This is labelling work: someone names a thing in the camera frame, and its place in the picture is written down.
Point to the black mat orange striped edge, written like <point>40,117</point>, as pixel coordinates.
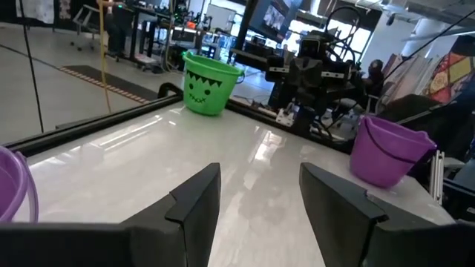
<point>111,83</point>

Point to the purple halloween bucket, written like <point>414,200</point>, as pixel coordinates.
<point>386,155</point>
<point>15,185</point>

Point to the black desk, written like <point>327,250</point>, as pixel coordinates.
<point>133,37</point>

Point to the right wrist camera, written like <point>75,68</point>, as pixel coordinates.
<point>310,47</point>

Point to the green Frankenstein bucket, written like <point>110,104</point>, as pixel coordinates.
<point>208,89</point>

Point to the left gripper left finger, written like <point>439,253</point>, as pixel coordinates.
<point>92,244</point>

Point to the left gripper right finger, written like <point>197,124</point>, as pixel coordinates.
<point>389,244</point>

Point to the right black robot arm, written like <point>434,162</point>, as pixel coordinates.
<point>308,107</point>

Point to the black table frame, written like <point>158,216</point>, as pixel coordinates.
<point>92,124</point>

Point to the colourful patchwork quilt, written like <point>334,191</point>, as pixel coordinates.
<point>452,70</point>

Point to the grey rolling chair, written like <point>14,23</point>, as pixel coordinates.
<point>87,22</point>

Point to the white patterned cloth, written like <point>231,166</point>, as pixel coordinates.
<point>35,9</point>

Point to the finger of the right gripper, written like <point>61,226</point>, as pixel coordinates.
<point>314,73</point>
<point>297,72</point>

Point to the floral patterned cloth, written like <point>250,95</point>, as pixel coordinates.
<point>65,7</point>

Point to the large display screen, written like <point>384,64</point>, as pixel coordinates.
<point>276,18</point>

